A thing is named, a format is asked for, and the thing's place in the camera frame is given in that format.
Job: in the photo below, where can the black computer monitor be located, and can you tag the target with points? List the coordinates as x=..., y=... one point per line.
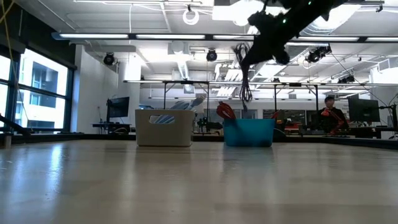
x=363, y=110
x=118, y=107

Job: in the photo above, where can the large window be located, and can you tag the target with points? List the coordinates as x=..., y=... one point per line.
x=43, y=77

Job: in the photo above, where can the grey plastic bin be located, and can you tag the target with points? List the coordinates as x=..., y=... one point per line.
x=164, y=133

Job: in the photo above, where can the person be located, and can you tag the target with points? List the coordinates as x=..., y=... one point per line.
x=331, y=121

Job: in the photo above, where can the black aluminium table frame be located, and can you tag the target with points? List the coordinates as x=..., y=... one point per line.
x=77, y=137

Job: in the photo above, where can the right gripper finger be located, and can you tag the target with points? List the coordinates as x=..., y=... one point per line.
x=261, y=49
x=264, y=57

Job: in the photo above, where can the black workstation frame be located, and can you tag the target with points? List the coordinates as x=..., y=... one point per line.
x=186, y=82

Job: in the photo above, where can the teal plastic bin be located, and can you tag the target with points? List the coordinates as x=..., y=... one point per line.
x=248, y=133

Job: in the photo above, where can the orange desk robot arm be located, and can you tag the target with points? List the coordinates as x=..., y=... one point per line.
x=326, y=112

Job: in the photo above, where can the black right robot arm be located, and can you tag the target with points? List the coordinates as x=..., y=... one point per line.
x=311, y=12

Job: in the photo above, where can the black hanging camera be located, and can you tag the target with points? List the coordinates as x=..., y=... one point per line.
x=211, y=55
x=317, y=55
x=109, y=58

